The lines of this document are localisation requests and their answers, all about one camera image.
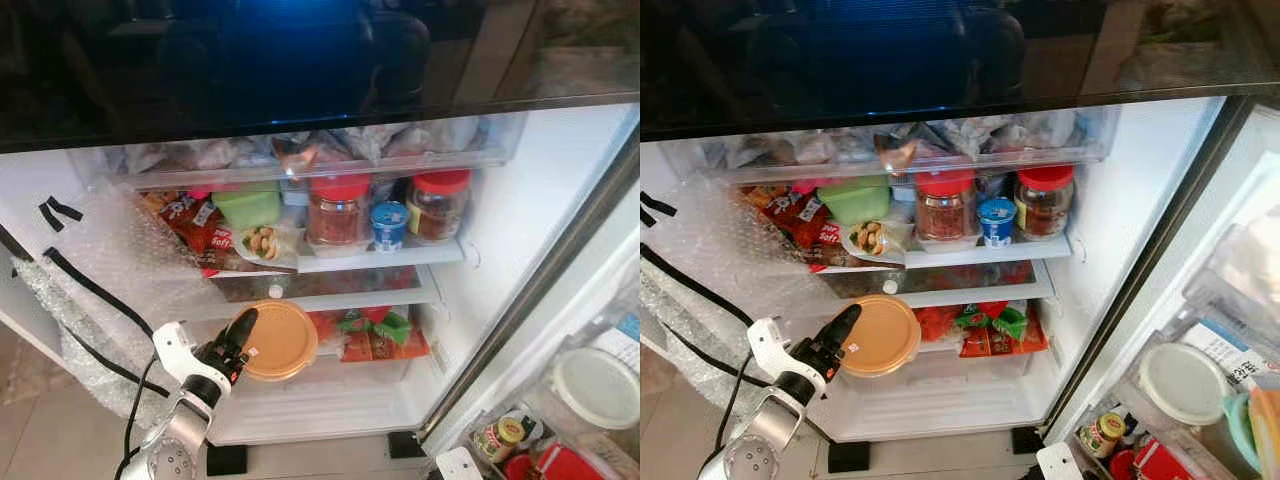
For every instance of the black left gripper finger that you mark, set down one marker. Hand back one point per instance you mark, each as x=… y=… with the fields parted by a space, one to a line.
x=848 y=325
x=246 y=328

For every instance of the round orange lidded container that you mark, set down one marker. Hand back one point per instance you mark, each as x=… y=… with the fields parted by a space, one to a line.
x=885 y=335
x=285 y=340

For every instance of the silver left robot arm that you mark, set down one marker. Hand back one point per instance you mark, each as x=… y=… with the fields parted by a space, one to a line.
x=175 y=445
x=760 y=440

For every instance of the white fridge shelf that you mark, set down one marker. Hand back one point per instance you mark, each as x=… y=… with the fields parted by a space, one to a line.
x=400 y=256
x=1010 y=251

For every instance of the clear fridge drawer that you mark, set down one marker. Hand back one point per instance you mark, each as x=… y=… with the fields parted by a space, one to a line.
x=1020 y=143
x=420 y=150

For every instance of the white food packet with picture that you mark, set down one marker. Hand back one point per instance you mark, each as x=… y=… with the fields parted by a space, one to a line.
x=265 y=245
x=873 y=240

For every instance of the long black tape strip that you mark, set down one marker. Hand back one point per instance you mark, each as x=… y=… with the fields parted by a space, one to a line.
x=95 y=287
x=695 y=283
x=110 y=365
x=715 y=358

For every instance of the green plastic container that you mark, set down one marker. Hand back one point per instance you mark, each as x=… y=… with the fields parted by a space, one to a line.
x=855 y=200
x=248 y=205

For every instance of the red green snack packet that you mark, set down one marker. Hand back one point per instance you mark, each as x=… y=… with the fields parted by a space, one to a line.
x=385 y=322
x=1000 y=318

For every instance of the clear bubble wrap sheet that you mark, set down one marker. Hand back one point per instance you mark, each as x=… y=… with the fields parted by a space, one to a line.
x=120 y=255
x=720 y=255

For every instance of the red lidded jar of flakes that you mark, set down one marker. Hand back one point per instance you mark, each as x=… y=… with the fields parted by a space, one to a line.
x=338 y=215
x=946 y=210

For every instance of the orange red food packet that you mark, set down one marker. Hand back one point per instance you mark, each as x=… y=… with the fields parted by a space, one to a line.
x=395 y=348
x=1010 y=343

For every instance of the blue yoghurt cup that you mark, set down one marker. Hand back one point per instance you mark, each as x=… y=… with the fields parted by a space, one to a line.
x=997 y=222
x=389 y=226

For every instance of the white blue printed carton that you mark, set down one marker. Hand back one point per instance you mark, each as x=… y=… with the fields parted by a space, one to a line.
x=1235 y=352
x=628 y=340

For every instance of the short black tape strip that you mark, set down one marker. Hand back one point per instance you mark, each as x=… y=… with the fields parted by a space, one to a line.
x=50 y=217
x=660 y=204
x=66 y=208
x=646 y=216

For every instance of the white lidded round container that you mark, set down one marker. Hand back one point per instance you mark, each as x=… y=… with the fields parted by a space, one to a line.
x=598 y=388
x=1185 y=383

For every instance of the red lidded glass jar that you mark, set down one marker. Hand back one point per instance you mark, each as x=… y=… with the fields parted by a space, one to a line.
x=1045 y=200
x=440 y=205

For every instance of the yellow lidded small jar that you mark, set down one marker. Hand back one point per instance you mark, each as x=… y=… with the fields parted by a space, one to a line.
x=1102 y=434
x=505 y=438

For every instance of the red plastic container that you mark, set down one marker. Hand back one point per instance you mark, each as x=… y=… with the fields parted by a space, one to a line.
x=560 y=465
x=1160 y=462

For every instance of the teal plastic bowl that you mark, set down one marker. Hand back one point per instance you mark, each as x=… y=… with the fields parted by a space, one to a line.
x=1240 y=430

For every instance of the orange plastic item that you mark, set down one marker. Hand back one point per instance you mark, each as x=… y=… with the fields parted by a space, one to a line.
x=1268 y=430

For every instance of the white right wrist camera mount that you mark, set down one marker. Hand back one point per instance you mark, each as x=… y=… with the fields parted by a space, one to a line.
x=1058 y=462
x=458 y=465

